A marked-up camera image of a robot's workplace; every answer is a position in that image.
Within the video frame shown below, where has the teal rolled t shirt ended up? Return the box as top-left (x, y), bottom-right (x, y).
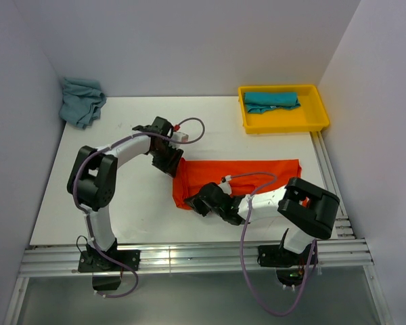
top-left (243, 92), bottom-right (300, 114)

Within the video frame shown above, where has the grey-blue crumpled t shirt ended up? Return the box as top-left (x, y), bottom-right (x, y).
top-left (59, 77), bottom-right (107, 129)

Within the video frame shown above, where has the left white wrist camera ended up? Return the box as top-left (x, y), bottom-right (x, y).
top-left (171, 131), bottom-right (189, 144)

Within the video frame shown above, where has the purple cable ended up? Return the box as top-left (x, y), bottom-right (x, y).
top-left (220, 172), bottom-right (319, 317)
top-left (72, 116), bottom-right (206, 299)

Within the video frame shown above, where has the yellow plastic tray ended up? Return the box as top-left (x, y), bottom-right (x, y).
top-left (238, 85), bottom-right (330, 134)

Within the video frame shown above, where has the orange t shirt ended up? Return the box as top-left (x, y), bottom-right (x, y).
top-left (172, 159), bottom-right (302, 210)

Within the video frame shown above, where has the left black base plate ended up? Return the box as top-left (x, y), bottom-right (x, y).
top-left (77, 250), bottom-right (141, 273)

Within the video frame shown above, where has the aluminium front rail frame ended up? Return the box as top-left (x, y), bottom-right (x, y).
top-left (4, 239), bottom-right (393, 324)

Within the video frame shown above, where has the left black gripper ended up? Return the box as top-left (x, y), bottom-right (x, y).
top-left (150, 142), bottom-right (184, 177)

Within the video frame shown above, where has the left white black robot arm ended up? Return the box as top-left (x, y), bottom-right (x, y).
top-left (67, 116), bottom-right (188, 270)

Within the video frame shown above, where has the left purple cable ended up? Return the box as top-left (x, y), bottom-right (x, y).
top-left (72, 116), bottom-right (206, 299)

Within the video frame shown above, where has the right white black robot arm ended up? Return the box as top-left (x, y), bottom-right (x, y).
top-left (184, 173), bottom-right (340, 267)

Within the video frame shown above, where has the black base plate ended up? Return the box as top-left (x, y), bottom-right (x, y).
top-left (257, 244), bottom-right (311, 268)
top-left (77, 250), bottom-right (141, 273)

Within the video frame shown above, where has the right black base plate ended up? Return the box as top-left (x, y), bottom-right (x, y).
top-left (257, 244), bottom-right (311, 268)

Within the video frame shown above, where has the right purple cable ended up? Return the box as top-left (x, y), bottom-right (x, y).
top-left (220, 172), bottom-right (319, 317)

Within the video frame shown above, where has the aluminium right side rail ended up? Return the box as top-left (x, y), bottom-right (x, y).
top-left (309, 130), bottom-right (355, 239)

